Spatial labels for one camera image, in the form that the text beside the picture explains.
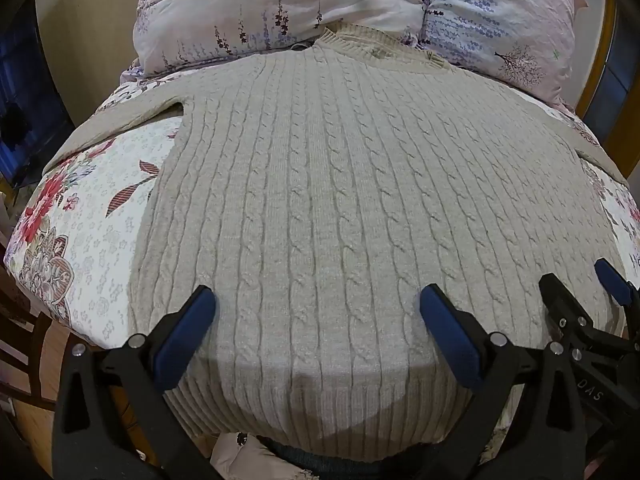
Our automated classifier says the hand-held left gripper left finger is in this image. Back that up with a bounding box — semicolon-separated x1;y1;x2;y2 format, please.
55;285;226;480

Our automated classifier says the floral bed sheet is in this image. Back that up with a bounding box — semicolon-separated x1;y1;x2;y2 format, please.
2;67;640;463

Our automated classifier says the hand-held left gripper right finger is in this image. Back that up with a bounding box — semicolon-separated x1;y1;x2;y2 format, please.
419;283;587;480

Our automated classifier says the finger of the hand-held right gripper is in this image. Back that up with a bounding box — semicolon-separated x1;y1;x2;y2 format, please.
538;272;603;357
593;258;640;323

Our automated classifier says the pink floral duvet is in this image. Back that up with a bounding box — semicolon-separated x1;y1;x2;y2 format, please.
119;0;432;86

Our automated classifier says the dark wooden chair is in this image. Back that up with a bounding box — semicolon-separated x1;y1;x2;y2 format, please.
0;240;57;413

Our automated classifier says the blue floral pillow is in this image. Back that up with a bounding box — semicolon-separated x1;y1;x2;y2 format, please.
421;0;588;116

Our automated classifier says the beige cable-knit sweater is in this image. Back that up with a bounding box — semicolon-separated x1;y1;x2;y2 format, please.
42;22;629;464

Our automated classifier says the wooden headboard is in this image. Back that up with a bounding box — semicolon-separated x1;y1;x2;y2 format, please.
572;0;640;183

